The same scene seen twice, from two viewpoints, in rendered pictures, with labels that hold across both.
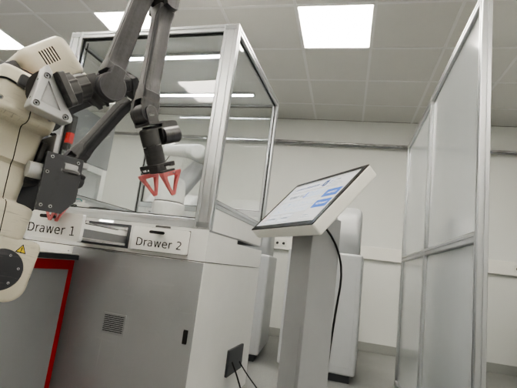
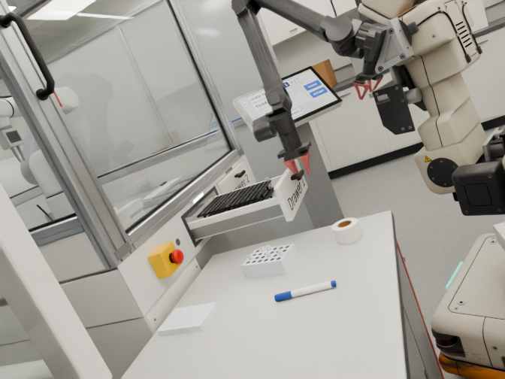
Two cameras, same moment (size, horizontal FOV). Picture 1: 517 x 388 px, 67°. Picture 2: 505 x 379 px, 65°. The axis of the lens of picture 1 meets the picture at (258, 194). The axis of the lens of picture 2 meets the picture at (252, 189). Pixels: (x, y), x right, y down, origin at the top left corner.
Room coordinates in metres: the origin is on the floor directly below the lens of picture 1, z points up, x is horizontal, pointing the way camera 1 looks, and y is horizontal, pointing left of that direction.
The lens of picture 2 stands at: (1.61, 2.04, 1.20)
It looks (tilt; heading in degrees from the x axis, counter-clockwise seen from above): 13 degrees down; 277
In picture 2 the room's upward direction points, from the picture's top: 23 degrees counter-clockwise
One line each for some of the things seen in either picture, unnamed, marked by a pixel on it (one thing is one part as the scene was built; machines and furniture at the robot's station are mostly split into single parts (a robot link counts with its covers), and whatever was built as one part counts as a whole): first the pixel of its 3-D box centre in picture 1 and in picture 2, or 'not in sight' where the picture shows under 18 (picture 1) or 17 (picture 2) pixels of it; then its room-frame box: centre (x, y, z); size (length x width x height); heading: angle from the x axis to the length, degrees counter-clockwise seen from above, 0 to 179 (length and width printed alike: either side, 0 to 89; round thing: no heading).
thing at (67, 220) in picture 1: (53, 225); (292, 187); (1.63, 0.82, 0.87); 0.29 x 0.02 x 0.11; 73
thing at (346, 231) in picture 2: not in sight; (346, 230); (1.54, 1.07, 0.78); 0.07 x 0.07 x 0.04
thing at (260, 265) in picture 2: not in sight; (270, 260); (1.76, 1.08, 0.78); 0.12 x 0.08 x 0.04; 152
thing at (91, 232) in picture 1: (87, 232); (236, 207); (1.84, 0.76, 0.86); 0.40 x 0.26 x 0.06; 163
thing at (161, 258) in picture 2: not in sight; (166, 259); (2.02, 1.05, 0.88); 0.07 x 0.05 x 0.07; 73
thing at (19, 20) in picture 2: not in sight; (29, 54); (2.05, 1.15, 1.45); 0.05 x 0.03 x 0.19; 163
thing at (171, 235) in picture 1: (159, 239); (236, 183); (1.85, 0.43, 0.87); 0.29 x 0.02 x 0.11; 73
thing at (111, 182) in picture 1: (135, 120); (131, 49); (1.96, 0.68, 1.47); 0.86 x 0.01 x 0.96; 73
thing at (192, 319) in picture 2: not in sight; (188, 319); (1.97, 1.21, 0.77); 0.13 x 0.09 x 0.02; 160
